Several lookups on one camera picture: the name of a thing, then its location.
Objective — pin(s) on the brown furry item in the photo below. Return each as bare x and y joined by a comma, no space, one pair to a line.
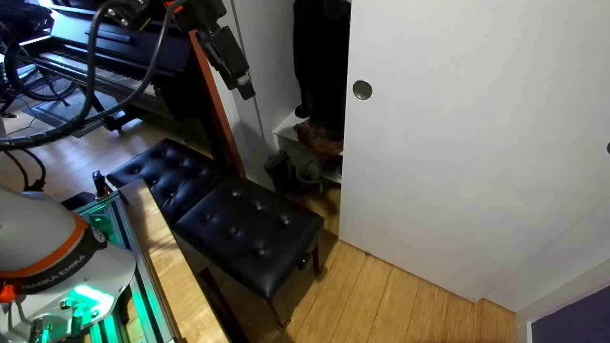
316,140

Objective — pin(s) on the grey floor mat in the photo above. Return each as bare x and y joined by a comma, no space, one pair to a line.
57,112

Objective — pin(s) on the aluminium robot stand frame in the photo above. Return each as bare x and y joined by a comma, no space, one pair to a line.
149,287

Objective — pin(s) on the dark wooden piano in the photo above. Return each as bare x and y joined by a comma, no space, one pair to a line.
120,49

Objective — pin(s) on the black tufted leather bench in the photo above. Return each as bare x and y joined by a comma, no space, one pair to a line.
248,236

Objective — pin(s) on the grey shoes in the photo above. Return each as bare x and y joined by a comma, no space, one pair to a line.
297,169

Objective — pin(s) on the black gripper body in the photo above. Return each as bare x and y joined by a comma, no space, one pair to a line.
225,55

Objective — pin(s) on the dark hanging clothes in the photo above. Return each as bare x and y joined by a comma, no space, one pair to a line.
320,64

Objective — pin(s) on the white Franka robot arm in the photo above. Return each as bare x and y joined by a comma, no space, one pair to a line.
38,241

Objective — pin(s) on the black clamp lever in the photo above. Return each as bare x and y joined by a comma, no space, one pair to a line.
99,184

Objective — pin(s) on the white wardrobe shelf unit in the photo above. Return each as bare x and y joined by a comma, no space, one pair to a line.
286,136

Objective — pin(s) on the white sliding wardrobe door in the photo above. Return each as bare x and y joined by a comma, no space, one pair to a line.
458,140

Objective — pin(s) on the black keyboard stand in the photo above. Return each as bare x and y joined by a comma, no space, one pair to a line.
120,119

